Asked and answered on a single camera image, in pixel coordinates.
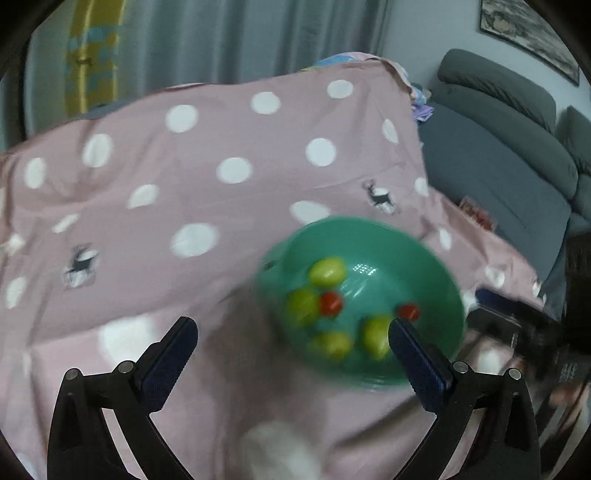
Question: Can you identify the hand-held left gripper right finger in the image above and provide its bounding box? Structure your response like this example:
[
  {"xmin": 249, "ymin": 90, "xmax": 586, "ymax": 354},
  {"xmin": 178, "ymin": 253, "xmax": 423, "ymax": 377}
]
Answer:
[{"xmin": 388, "ymin": 318, "xmax": 542, "ymax": 480}]

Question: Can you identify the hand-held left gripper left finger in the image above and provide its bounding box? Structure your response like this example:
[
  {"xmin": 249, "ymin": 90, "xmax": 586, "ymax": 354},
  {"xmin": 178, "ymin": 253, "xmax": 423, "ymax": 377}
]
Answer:
[{"xmin": 47, "ymin": 316, "xmax": 200, "ymax": 480}]

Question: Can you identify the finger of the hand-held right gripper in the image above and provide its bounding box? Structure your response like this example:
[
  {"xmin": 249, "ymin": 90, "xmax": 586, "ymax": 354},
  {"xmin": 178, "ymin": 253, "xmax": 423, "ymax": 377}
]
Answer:
[{"xmin": 475, "ymin": 288, "xmax": 522, "ymax": 326}]

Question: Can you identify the green round fruit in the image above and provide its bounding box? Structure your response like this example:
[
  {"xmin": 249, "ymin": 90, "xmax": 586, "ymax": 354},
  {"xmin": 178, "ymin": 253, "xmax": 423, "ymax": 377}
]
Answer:
[
  {"xmin": 311, "ymin": 331, "xmax": 355, "ymax": 361},
  {"xmin": 308, "ymin": 257, "xmax": 347, "ymax": 288},
  {"xmin": 285, "ymin": 288, "xmax": 321, "ymax": 328},
  {"xmin": 360, "ymin": 315, "xmax": 394, "ymax": 361}
]

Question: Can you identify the green plastic basin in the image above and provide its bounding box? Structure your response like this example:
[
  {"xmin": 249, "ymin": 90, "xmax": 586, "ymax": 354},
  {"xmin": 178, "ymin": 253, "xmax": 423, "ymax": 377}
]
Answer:
[{"xmin": 256, "ymin": 216, "xmax": 467, "ymax": 393}]

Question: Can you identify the red packet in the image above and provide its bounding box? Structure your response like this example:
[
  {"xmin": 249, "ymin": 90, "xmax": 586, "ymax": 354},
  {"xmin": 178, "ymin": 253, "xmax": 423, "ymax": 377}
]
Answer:
[{"xmin": 458, "ymin": 196, "xmax": 498, "ymax": 232}]

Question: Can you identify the grey sofa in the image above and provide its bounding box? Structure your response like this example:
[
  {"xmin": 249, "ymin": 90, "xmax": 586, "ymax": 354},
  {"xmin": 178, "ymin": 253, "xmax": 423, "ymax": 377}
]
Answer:
[{"xmin": 416, "ymin": 47, "xmax": 591, "ymax": 296}]

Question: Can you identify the pink polka-dot blanket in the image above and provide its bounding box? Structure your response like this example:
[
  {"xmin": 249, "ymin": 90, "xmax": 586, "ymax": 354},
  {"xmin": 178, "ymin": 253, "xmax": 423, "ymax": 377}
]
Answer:
[{"xmin": 0, "ymin": 51, "xmax": 550, "ymax": 480}]

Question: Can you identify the colourful cloth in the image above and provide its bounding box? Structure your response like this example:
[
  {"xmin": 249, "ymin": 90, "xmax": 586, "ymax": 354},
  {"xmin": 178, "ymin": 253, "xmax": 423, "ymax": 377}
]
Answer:
[{"xmin": 406, "ymin": 83, "xmax": 435, "ymax": 123}]

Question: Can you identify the yellow patterned panel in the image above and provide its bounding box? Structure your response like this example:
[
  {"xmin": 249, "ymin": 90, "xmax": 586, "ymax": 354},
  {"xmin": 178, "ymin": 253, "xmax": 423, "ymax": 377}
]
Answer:
[{"xmin": 65, "ymin": 0, "xmax": 127, "ymax": 116}]

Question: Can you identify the grey curtain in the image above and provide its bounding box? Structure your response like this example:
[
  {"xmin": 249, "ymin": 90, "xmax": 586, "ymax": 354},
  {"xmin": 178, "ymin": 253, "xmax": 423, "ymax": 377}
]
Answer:
[{"xmin": 25, "ymin": 0, "xmax": 393, "ymax": 139}]

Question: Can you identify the framed wall picture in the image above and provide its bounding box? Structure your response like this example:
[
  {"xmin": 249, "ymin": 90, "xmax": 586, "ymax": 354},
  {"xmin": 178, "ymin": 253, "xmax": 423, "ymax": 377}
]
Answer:
[{"xmin": 479, "ymin": 0, "xmax": 581, "ymax": 87}]

